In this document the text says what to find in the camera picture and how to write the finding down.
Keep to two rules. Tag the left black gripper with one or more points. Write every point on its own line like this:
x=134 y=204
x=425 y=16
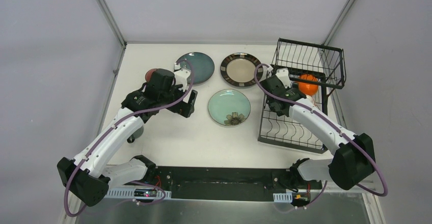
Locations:
x=188 y=102

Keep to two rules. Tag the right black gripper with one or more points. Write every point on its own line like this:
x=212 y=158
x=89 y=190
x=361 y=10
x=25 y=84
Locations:
x=293 y=86

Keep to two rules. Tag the orange bowl white inside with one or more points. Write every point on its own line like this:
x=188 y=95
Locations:
x=308 y=88

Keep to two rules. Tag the dark red cup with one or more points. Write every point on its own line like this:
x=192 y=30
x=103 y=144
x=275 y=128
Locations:
x=149 y=74

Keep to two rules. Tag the black wire dish rack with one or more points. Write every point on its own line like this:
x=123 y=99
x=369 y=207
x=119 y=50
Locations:
x=324 y=62

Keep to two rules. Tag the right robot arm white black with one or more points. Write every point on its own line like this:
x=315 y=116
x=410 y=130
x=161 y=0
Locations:
x=353 y=155

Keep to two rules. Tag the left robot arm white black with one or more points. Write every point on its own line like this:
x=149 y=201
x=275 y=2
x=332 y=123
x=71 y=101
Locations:
x=89 y=177

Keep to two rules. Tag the dark blue plate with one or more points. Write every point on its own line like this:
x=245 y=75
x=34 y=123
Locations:
x=202 y=64

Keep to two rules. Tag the black striped rim plate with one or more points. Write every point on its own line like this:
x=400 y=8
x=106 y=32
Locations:
x=238 y=70

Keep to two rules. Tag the teal flower plate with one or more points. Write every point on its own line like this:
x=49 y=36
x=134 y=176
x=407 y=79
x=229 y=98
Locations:
x=229 y=107

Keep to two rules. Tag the dark green mug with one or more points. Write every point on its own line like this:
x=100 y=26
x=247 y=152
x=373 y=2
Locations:
x=138 y=133

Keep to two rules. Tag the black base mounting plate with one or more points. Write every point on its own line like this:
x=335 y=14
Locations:
x=226 y=184

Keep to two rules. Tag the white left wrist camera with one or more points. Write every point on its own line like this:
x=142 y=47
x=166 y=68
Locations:
x=164 y=83

